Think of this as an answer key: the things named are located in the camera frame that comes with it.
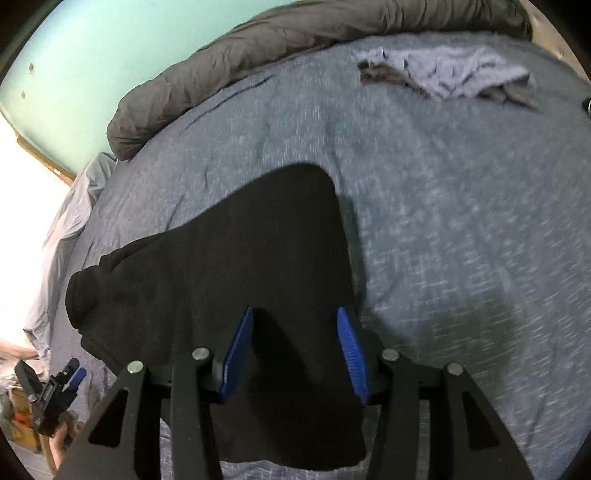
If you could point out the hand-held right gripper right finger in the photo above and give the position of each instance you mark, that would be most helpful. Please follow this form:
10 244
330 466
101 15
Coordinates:
353 355

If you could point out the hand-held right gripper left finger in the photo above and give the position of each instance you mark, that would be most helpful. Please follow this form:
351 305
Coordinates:
238 355

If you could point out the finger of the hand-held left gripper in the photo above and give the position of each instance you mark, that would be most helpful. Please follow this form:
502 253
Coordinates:
78 376
69 365

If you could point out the black pants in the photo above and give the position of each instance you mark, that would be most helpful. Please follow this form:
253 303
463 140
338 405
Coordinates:
254 240

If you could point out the person's left forearm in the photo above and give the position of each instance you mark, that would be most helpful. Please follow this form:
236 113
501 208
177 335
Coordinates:
56 464

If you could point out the person's left hand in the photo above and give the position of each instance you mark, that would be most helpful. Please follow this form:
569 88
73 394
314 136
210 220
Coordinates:
62 434

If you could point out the cardboard box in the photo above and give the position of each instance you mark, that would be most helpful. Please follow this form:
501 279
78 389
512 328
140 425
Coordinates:
23 415

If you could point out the light grey bedsheet bundle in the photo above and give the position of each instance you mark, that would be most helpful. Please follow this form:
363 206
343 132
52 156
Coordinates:
69 221

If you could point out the grey rolled duvet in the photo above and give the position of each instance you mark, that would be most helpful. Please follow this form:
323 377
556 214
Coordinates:
231 69

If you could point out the blue checked boxer shorts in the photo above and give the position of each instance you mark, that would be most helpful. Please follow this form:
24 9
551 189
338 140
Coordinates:
443 69

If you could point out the cream tufted headboard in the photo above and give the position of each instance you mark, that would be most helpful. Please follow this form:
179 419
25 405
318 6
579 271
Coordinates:
547 32

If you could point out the wooden window frame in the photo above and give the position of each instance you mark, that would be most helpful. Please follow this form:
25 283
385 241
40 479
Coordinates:
46 161

